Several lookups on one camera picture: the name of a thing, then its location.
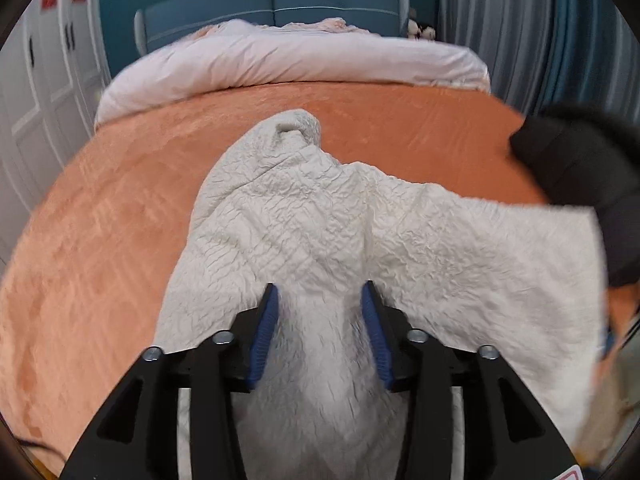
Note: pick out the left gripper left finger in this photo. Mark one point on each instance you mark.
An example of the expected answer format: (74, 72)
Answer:
(253, 330)

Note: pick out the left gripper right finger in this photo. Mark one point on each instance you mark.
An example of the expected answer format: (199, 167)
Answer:
(387, 329)

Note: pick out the white quilted jacket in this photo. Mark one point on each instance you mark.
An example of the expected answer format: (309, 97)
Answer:
(276, 209)

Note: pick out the orange bed blanket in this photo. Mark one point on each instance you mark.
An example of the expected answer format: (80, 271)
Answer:
(81, 295)

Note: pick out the black jacket on bed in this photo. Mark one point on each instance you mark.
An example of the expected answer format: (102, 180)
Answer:
(580, 156)

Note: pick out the pink white duvet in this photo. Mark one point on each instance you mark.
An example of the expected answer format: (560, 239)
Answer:
(237, 54)

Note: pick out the plush toy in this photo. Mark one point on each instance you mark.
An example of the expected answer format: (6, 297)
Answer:
(418, 30)

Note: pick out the blue upholstered headboard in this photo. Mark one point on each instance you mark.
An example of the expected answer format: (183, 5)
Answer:
(167, 21)

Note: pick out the white wardrobe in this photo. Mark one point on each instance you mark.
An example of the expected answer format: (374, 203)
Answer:
(53, 72)

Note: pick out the grey striped curtain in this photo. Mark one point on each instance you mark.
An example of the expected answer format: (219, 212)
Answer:
(540, 52)

